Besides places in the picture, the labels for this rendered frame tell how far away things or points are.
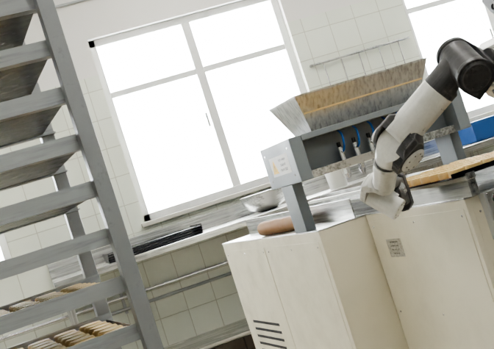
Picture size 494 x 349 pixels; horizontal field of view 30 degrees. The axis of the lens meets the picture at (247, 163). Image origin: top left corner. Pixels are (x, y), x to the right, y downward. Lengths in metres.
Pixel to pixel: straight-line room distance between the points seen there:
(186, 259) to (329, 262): 3.13
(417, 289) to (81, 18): 3.88
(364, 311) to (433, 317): 0.30
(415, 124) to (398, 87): 1.11
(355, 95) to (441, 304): 0.86
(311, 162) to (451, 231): 0.74
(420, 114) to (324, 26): 4.38
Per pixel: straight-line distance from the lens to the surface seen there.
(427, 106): 2.40
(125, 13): 6.48
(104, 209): 1.66
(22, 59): 1.72
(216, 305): 6.36
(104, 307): 2.12
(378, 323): 3.34
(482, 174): 3.17
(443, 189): 2.81
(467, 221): 2.73
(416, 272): 3.12
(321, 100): 3.36
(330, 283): 3.30
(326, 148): 3.38
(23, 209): 1.68
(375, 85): 3.46
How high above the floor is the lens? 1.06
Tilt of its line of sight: 1 degrees up
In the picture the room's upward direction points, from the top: 18 degrees counter-clockwise
